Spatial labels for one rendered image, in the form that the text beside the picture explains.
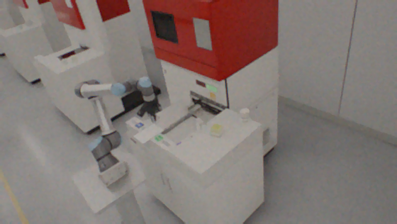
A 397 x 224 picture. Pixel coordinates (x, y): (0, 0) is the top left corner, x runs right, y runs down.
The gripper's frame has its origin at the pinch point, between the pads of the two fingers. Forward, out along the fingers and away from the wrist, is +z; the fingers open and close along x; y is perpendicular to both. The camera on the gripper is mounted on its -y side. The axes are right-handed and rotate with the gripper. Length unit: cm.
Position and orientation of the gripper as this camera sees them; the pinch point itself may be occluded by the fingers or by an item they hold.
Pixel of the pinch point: (153, 123)
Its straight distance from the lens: 212.6
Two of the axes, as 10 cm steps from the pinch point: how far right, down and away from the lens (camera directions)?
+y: 7.2, -4.8, 4.9
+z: 1.5, 8.1, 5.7
